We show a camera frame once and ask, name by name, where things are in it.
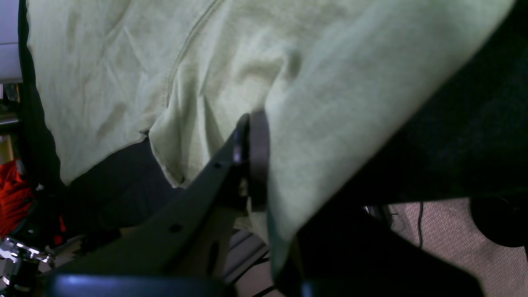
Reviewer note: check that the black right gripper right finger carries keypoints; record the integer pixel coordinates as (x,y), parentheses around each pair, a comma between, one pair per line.
(344,251)

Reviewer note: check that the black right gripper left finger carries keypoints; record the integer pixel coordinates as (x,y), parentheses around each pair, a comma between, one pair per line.
(179,252)

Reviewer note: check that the light green T-shirt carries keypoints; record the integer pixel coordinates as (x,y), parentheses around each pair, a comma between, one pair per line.
(336,79)

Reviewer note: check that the black round chair base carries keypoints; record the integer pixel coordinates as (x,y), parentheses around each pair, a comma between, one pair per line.
(502,219)

